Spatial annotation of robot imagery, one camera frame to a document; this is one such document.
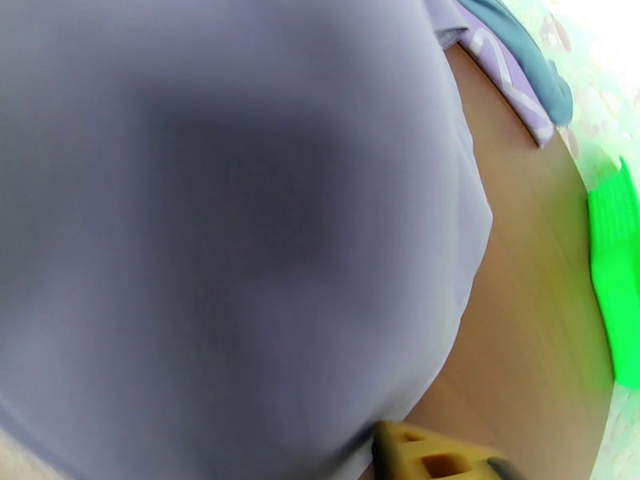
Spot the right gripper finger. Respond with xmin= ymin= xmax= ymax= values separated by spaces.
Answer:
xmin=372 ymin=419 xmax=523 ymax=480

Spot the lilac garment with white print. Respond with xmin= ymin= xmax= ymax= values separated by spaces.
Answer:
xmin=0 ymin=0 xmax=496 ymax=480

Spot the purple T-shirt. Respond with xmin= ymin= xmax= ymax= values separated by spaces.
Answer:
xmin=447 ymin=0 xmax=557 ymax=150

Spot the grey-blue tank top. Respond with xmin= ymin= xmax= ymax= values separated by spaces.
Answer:
xmin=452 ymin=0 xmax=575 ymax=128

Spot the green plastic laundry basket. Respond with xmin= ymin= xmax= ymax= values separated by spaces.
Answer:
xmin=587 ymin=154 xmax=640 ymax=390

